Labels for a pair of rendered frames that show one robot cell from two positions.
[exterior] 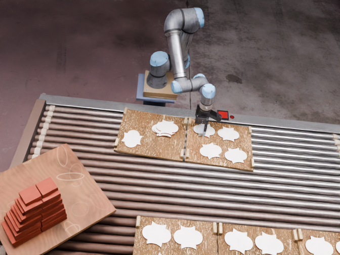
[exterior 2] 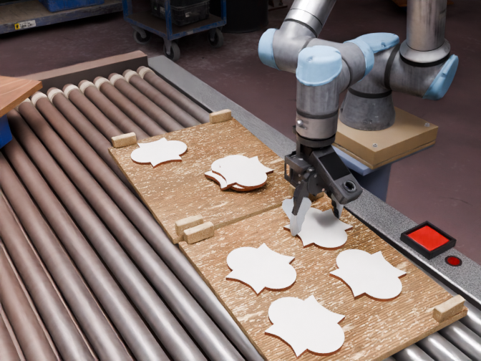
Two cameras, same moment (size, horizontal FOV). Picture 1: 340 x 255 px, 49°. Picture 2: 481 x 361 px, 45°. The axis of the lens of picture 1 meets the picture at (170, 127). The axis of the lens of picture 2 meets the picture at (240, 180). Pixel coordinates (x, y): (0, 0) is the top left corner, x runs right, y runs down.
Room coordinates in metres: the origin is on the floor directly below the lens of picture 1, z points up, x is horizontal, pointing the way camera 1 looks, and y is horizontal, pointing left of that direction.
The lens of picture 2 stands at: (1.06, -0.96, 1.66)
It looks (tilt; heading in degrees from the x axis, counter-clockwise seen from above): 33 degrees down; 62
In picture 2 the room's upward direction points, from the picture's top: straight up
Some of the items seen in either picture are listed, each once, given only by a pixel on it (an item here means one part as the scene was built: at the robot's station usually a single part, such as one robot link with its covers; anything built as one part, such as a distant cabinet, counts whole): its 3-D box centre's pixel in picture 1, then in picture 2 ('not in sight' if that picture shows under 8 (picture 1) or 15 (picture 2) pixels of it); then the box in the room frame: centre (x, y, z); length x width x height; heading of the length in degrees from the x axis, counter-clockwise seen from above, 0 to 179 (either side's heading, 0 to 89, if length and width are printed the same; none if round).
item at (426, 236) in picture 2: (222, 115); (427, 240); (1.81, -0.34, 0.92); 0.06 x 0.06 x 0.01; 5
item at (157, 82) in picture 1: (157, 76); (368, 101); (2.04, 0.15, 0.97); 0.15 x 0.15 x 0.10
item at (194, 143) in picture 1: (219, 143); (313, 276); (1.55, -0.32, 0.93); 0.41 x 0.35 x 0.02; 92
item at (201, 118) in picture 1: (203, 114); (312, 159); (1.63, -0.18, 1.08); 0.09 x 0.08 x 0.12; 92
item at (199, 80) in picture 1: (199, 84); (338, 63); (1.71, -0.13, 1.24); 0.11 x 0.11 x 0.08; 25
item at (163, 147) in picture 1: (152, 134); (207, 170); (1.53, 0.10, 0.93); 0.41 x 0.35 x 0.02; 91
